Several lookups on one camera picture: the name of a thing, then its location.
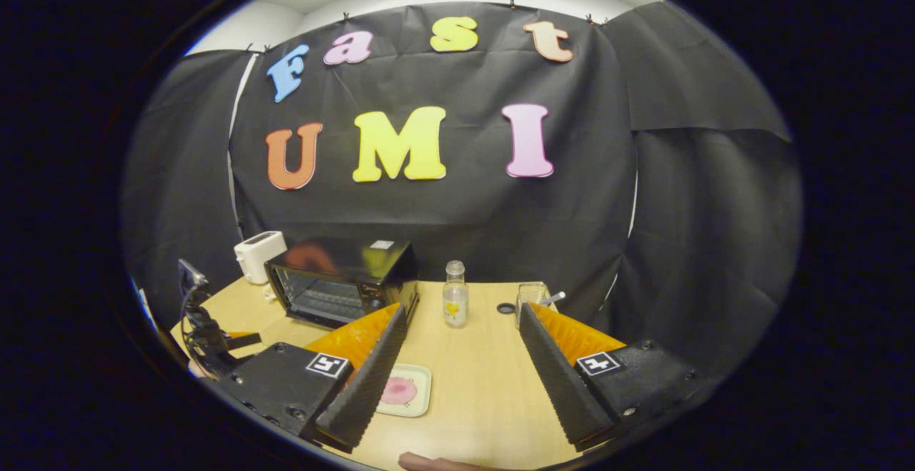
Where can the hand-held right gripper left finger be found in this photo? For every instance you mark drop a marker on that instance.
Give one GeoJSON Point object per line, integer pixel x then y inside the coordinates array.
{"type": "Point", "coordinates": [368, 385]}

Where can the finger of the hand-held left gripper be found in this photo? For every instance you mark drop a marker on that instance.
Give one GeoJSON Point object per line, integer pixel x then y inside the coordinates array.
{"type": "Point", "coordinates": [246, 342]}

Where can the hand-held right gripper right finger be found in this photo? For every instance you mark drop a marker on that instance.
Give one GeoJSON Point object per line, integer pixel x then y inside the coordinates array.
{"type": "Point", "coordinates": [561, 385]}

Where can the pink ham slice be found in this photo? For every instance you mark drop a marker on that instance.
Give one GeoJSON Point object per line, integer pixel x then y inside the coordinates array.
{"type": "Point", "coordinates": [400, 390]}

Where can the cream square food tray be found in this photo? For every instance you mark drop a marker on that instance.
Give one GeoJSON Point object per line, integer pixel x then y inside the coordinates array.
{"type": "Point", "coordinates": [422, 379]}

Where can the black electric oven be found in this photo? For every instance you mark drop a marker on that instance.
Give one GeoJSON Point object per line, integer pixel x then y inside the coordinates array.
{"type": "Point", "coordinates": [343, 253]}

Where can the white toaster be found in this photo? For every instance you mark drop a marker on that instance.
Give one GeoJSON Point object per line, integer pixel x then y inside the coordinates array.
{"type": "Point", "coordinates": [257, 256]}

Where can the striped drinking straw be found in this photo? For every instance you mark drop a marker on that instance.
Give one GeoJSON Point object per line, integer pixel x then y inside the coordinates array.
{"type": "Point", "coordinates": [556, 296]}

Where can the black bottle cap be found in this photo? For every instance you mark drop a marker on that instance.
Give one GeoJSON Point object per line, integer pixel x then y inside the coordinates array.
{"type": "Point", "coordinates": [506, 308]}

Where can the clear bottle yellow label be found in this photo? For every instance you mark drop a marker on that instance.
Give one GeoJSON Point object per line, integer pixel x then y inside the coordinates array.
{"type": "Point", "coordinates": [455, 306]}

